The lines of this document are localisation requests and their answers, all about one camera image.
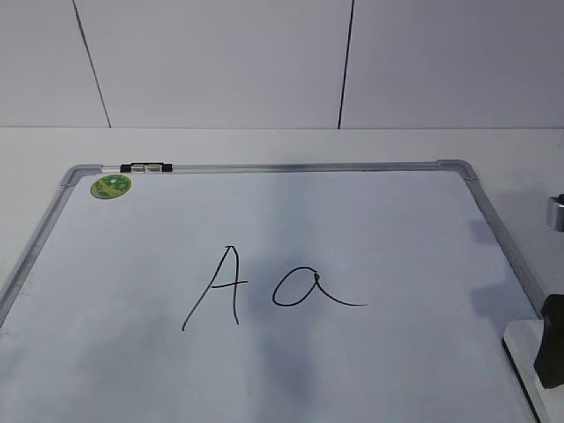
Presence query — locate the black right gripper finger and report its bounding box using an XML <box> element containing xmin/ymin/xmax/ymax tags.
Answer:
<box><xmin>534</xmin><ymin>294</ymin><xmax>563</xmax><ymax>389</ymax></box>

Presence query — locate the white black-felt board eraser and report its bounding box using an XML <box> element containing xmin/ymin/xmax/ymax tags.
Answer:
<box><xmin>502</xmin><ymin>320</ymin><xmax>563</xmax><ymax>423</ymax></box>

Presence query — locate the white framed whiteboard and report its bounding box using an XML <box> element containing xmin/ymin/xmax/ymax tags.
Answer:
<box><xmin>1</xmin><ymin>160</ymin><xmax>559</xmax><ymax>422</ymax></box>

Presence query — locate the black silver board hanger clip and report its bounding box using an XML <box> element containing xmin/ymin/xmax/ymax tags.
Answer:
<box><xmin>120</xmin><ymin>162</ymin><xmax>174</xmax><ymax>174</ymax></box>

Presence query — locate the round green magnet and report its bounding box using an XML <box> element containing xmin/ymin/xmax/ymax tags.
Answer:
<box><xmin>90</xmin><ymin>174</ymin><xmax>132</xmax><ymax>200</ymax></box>

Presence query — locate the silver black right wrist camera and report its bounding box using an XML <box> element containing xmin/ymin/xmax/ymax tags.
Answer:
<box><xmin>547</xmin><ymin>194</ymin><xmax>564</xmax><ymax>233</ymax></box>

